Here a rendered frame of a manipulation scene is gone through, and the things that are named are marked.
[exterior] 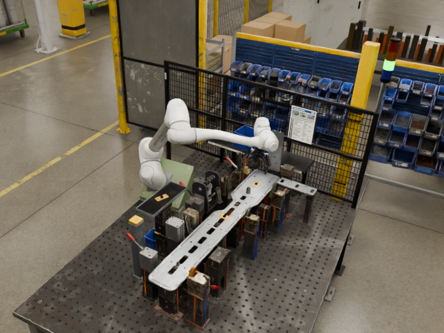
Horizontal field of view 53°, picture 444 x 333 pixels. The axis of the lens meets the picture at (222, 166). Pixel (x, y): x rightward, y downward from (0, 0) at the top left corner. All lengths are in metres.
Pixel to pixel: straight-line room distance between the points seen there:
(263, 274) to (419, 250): 2.08
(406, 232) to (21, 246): 3.73
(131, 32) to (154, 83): 0.65
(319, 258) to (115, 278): 1.39
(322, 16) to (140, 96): 4.91
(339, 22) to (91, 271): 7.55
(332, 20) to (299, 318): 7.45
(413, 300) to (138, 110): 3.87
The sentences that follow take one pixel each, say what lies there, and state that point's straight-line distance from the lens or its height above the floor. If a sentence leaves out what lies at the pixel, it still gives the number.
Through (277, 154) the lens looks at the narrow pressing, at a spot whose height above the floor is 1.14.
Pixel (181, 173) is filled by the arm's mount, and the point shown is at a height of 0.93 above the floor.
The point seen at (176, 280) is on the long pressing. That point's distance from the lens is 2.54.
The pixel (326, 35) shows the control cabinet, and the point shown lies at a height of 0.44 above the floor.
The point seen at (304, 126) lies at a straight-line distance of 3.56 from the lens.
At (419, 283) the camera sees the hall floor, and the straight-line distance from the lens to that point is 4.35.
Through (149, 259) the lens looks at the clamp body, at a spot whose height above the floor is 1.04.
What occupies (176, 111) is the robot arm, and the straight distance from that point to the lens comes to 2.93.
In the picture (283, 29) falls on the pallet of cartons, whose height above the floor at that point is 0.99.
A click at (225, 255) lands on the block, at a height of 1.03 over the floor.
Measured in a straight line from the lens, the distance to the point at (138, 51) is 5.57.
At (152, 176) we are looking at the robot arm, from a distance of 3.32.
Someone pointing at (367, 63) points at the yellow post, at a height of 1.87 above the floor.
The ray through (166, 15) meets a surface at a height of 1.65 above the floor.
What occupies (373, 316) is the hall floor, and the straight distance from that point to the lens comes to 3.93.
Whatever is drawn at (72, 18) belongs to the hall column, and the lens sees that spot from 10.36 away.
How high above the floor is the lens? 2.85
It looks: 32 degrees down
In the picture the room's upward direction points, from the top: 3 degrees clockwise
